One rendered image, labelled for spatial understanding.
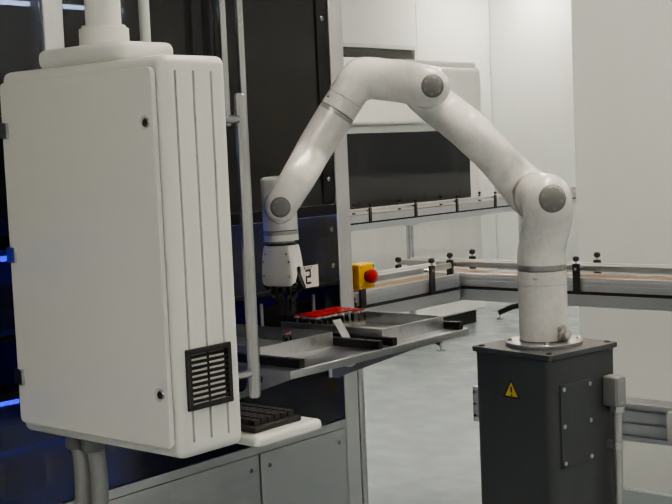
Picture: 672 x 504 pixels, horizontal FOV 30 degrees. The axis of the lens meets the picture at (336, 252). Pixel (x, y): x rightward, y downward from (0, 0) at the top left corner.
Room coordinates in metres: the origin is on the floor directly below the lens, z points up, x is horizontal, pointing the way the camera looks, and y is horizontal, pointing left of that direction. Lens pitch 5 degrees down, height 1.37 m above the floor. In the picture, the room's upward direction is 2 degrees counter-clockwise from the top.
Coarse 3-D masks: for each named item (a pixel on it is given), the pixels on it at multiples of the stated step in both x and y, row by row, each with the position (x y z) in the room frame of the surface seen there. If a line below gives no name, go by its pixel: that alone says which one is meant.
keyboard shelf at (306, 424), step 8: (288, 424) 2.54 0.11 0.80; (296, 424) 2.53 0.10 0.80; (304, 424) 2.54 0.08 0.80; (312, 424) 2.56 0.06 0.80; (320, 424) 2.57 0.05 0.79; (248, 432) 2.48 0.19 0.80; (264, 432) 2.47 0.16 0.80; (272, 432) 2.47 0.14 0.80; (280, 432) 2.48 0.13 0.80; (288, 432) 2.50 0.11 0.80; (296, 432) 2.52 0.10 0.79; (304, 432) 2.54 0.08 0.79; (240, 440) 2.46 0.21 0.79; (248, 440) 2.45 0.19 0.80; (256, 440) 2.44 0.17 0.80; (264, 440) 2.45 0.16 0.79; (272, 440) 2.46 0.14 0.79
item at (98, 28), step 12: (84, 0) 2.49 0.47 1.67; (96, 0) 2.47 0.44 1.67; (108, 0) 2.47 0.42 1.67; (96, 12) 2.47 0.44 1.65; (108, 12) 2.47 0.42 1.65; (120, 12) 2.50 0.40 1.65; (96, 24) 2.46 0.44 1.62; (108, 24) 2.46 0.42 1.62; (120, 24) 2.48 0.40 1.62; (84, 36) 2.47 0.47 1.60; (96, 36) 2.45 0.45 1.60; (108, 36) 2.46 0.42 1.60; (120, 36) 2.47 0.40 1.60
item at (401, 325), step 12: (372, 312) 3.41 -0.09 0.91; (384, 312) 3.38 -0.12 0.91; (288, 324) 3.27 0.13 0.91; (300, 324) 3.24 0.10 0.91; (312, 324) 3.21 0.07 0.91; (372, 324) 3.39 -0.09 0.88; (384, 324) 3.38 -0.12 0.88; (396, 324) 3.36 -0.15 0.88; (408, 324) 3.15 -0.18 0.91; (420, 324) 3.18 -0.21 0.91; (432, 324) 3.22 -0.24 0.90; (396, 336) 3.11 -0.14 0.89; (408, 336) 3.14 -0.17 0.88
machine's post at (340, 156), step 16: (336, 0) 3.52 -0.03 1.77; (336, 16) 3.52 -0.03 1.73; (336, 32) 3.52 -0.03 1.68; (336, 48) 3.51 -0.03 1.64; (336, 64) 3.51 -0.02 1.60; (336, 160) 3.50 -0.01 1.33; (336, 176) 3.50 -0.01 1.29; (336, 192) 3.50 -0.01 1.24; (352, 272) 3.54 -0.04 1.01; (336, 288) 3.50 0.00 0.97; (352, 288) 3.53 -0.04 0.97; (336, 304) 3.51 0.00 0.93; (352, 304) 3.53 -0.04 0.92; (352, 384) 3.52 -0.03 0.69; (352, 400) 3.52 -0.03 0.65; (352, 416) 3.52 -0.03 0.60; (352, 432) 3.51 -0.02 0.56; (352, 448) 3.51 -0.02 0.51; (352, 464) 3.51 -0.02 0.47; (352, 480) 3.51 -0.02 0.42; (352, 496) 3.50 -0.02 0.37
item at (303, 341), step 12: (240, 324) 3.26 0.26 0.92; (240, 336) 3.26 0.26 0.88; (264, 336) 3.21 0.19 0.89; (276, 336) 3.18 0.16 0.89; (300, 336) 3.13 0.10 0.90; (312, 336) 3.00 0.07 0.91; (324, 336) 3.04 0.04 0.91; (240, 348) 2.90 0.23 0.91; (264, 348) 2.88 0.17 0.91; (276, 348) 2.91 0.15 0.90; (288, 348) 2.94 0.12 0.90; (300, 348) 2.97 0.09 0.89; (312, 348) 3.00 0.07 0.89
